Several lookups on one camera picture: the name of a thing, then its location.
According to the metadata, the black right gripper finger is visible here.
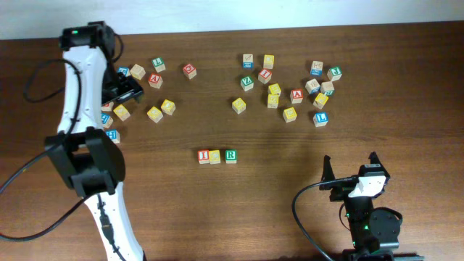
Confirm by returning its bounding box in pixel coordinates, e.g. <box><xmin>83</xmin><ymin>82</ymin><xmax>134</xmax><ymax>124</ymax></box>
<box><xmin>368</xmin><ymin>152</ymin><xmax>381</xmax><ymax>166</ymax></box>
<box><xmin>321</xmin><ymin>155</ymin><xmax>335</xmax><ymax>181</ymax></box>

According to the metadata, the red letter a block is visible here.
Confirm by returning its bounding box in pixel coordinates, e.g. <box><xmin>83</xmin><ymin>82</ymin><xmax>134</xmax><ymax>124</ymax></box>
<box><xmin>148</xmin><ymin>73</ymin><xmax>163</xmax><ymax>89</ymax></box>
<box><xmin>290</xmin><ymin>89</ymin><xmax>304</xmax><ymax>104</ymax></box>

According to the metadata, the green letter R block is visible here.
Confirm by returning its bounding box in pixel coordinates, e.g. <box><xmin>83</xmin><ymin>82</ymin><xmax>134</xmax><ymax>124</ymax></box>
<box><xmin>225</xmin><ymin>149</ymin><xmax>237</xmax><ymax>164</ymax></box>

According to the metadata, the red letter i block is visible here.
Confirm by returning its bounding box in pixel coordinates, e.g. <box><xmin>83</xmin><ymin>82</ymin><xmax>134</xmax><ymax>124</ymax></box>
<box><xmin>258</xmin><ymin>69</ymin><xmax>272</xmax><ymax>84</ymax></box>
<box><xmin>197</xmin><ymin>149</ymin><xmax>210</xmax><ymax>164</ymax></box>

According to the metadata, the yellow letter C block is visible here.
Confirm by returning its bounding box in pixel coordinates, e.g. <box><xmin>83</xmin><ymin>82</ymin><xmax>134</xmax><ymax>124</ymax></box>
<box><xmin>209</xmin><ymin>150</ymin><xmax>221</xmax><ymax>165</ymax></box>

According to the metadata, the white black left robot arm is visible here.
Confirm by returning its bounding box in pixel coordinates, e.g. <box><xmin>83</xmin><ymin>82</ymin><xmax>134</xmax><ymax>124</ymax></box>
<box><xmin>45</xmin><ymin>21</ymin><xmax>146</xmax><ymax>260</ymax></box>

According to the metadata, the blue block top left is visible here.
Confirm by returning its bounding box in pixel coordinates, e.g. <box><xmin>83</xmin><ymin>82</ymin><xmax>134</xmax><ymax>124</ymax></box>
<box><xmin>117</xmin><ymin>67</ymin><xmax>131</xmax><ymax>77</ymax></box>

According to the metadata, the red letter M block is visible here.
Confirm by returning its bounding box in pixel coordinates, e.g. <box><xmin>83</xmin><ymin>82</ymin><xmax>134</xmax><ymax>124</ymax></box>
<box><xmin>101</xmin><ymin>101</ymin><xmax>114</xmax><ymax>112</ymax></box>

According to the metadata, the yellow block far left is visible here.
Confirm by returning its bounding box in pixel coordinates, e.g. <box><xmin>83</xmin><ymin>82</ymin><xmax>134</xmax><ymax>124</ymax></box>
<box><xmin>113</xmin><ymin>104</ymin><xmax>131</xmax><ymax>121</ymax></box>

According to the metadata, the plain wooden block left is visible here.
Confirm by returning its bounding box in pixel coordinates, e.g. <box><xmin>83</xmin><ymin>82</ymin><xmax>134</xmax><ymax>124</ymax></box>
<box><xmin>130</xmin><ymin>64</ymin><xmax>146</xmax><ymax>80</ymax></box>

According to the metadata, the blue letter H block upper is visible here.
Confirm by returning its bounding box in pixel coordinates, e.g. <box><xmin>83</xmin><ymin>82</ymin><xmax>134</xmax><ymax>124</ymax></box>
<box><xmin>101</xmin><ymin>113</ymin><xmax>113</xmax><ymax>128</ymax></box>

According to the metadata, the blue letter h block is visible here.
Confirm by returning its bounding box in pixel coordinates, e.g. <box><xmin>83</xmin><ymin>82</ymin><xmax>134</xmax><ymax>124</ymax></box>
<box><xmin>101</xmin><ymin>113</ymin><xmax>113</xmax><ymax>128</ymax></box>
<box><xmin>106</xmin><ymin>129</ymin><xmax>120</xmax><ymax>144</ymax></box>

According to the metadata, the yellow block left lower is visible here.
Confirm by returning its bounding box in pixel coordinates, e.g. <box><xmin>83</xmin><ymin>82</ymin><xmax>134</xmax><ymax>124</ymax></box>
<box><xmin>147</xmin><ymin>107</ymin><xmax>163</xmax><ymax>123</ymax></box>

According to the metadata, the blue letter H block lower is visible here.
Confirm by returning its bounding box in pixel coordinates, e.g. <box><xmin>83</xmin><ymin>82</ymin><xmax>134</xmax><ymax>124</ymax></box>
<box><xmin>106</xmin><ymin>129</ymin><xmax>120</xmax><ymax>144</ymax></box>

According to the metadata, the green letter L block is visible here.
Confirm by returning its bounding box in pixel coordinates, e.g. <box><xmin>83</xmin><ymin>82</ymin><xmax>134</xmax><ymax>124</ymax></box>
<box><xmin>152</xmin><ymin>57</ymin><xmax>166</xmax><ymax>73</ymax></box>

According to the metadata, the yellow block left upper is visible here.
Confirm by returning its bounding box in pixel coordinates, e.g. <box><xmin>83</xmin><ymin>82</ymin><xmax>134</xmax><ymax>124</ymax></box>
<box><xmin>161</xmin><ymin>99</ymin><xmax>176</xmax><ymax>115</ymax></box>

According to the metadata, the blue letter L block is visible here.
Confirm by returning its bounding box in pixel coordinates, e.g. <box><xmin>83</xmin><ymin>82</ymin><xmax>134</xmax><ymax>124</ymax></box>
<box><xmin>313</xmin><ymin>112</ymin><xmax>328</xmax><ymax>128</ymax></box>

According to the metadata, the yellow block lower right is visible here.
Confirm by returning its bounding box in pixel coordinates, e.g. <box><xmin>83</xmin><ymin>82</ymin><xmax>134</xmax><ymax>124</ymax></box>
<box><xmin>283</xmin><ymin>107</ymin><xmax>297</xmax><ymax>123</ymax></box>

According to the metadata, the red letter C block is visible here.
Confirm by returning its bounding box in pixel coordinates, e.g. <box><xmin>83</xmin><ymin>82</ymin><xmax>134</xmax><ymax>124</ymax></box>
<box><xmin>182</xmin><ymin>63</ymin><xmax>197</xmax><ymax>80</ymax></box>

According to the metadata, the yellow block tilted right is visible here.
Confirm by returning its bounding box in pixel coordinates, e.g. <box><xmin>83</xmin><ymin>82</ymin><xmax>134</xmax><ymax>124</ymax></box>
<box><xmin>313</xmin><ymin>93</ymin><xmax>329</xmax><ymax>109</ymax></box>

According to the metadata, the wooden block green edge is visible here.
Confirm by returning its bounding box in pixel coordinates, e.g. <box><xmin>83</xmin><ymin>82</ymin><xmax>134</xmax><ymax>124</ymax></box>
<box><xmin>320</xmin><ymin>81</ymin><xmax>334</xmax><ymax>96</ymax></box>

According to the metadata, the wooden block blue edge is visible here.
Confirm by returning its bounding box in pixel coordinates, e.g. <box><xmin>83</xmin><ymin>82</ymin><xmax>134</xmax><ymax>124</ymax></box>
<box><xmin>305</xmin><ymin>78</ymin><xmax>320</xmax><ymax>95</ymax></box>

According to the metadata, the yellow block middle lower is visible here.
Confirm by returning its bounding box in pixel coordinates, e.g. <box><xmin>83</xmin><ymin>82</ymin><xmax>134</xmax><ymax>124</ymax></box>
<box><xmin>267</xmin><ymin>94</ymin><xmax>279</xmax><ymax>109</ymax></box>

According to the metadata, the green letter J block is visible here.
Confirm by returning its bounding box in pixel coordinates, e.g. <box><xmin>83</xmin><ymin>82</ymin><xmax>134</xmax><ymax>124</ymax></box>
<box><xmin>327</xmin><ymin>66</ymin><xmax>342</xmax><ymax>81</ymax></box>

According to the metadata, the yellow block middle upper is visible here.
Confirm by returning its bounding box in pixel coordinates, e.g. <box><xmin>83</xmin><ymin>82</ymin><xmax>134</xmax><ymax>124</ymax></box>
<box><xmin>268</xmin><ymin>83</ymin><xmax>281</xmax><ymax>96</ymax></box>

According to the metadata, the wooden block blue bottom right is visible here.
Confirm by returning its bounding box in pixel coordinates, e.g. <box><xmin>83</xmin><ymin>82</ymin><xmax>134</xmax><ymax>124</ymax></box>
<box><xmin>310</xmin><ymin>60</ymin><xmax>323</xmax><ymax>76</ymax></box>

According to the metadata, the green letter Z block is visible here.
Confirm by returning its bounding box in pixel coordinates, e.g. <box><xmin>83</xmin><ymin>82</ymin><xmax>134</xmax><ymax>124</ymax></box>
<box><xmin>240</xmin><ymin>76</ymin><xmax>254</xmax><ymax>91</ymax></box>

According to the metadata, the yellow block top centre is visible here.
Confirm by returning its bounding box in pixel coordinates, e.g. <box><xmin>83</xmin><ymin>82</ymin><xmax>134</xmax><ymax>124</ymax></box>
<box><xmin>263</xmin><ymin>54</ymin><xmax>275</xmax><ymax>70</ymax></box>

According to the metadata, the wooden block blue side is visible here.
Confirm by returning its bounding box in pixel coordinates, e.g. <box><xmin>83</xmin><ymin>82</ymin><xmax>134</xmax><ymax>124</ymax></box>
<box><xmin>242</xmin><ymin>54</ymin><xmax>254</xmax><ymax>69</ymax></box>

